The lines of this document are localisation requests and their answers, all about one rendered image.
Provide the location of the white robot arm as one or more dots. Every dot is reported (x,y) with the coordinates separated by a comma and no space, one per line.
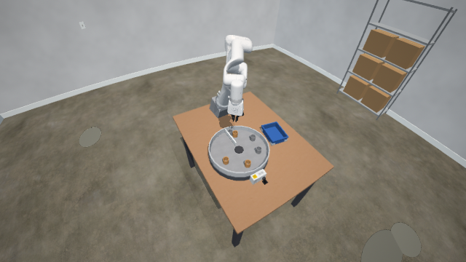
(235,47)

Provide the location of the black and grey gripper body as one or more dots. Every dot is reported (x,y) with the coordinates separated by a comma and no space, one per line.
(235,108)

